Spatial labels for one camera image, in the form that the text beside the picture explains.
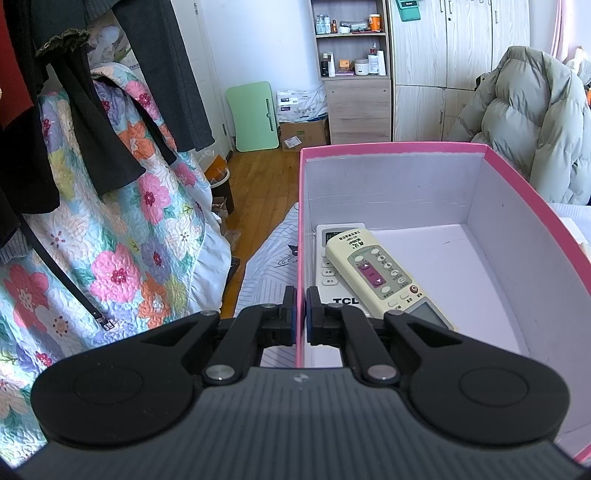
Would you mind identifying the white TCL remote control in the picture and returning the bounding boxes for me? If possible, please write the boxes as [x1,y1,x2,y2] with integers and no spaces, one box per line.
[315,223,369,316]

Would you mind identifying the long cream remote control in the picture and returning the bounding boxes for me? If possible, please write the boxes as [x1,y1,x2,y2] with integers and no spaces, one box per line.
[325,228,456,331]

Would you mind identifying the pink storage box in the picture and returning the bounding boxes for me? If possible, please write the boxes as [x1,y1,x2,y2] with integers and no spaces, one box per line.
[297,142,590,462]

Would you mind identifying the floral quilt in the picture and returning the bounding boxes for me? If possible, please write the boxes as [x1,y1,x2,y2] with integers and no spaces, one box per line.
[1,63,230,466]

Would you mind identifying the small trash bin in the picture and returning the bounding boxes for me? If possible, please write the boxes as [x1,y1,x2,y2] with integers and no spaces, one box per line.
[205,155,235,214]

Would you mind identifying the cardboard box on floor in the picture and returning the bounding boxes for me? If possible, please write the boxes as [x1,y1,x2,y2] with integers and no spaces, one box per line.
[279,118,329,152]

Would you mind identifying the green folding table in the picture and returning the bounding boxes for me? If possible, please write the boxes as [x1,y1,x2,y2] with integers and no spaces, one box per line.
[225,81,280,153]

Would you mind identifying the white printed packages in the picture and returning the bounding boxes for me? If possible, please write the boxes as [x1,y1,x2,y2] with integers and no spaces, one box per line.
[276,86,328,123]

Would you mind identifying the white jar on shelf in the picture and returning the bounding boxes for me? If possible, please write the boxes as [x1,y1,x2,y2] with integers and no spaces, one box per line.
[353,58,370,76]

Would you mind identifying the light wood wardrobe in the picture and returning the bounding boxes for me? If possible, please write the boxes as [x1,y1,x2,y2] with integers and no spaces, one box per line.
[389,0,530,142]

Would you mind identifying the wooden open shelf unit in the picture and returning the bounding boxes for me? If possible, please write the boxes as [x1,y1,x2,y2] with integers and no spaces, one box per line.
[308,0,394,144]

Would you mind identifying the grey puffer jacket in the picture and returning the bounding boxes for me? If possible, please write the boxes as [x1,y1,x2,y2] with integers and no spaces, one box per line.
[449,46,590,205]

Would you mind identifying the hanging dark clothes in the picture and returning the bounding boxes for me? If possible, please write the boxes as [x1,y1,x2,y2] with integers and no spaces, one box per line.
[1,1,214,243]

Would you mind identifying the orange bottle on shelf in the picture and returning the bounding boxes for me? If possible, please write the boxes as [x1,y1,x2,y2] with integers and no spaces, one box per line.
[368,13,382,32]

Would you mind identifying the teal hanging organizer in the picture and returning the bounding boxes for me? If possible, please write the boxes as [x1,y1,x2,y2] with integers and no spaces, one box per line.
[396,0,421,22]

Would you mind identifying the pink curtain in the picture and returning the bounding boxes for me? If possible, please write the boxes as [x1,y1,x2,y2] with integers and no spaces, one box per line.
[550,0,568,61]

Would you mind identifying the black belt strap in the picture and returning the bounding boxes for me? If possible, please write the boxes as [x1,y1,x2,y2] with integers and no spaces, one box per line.
[18,216,115,331]

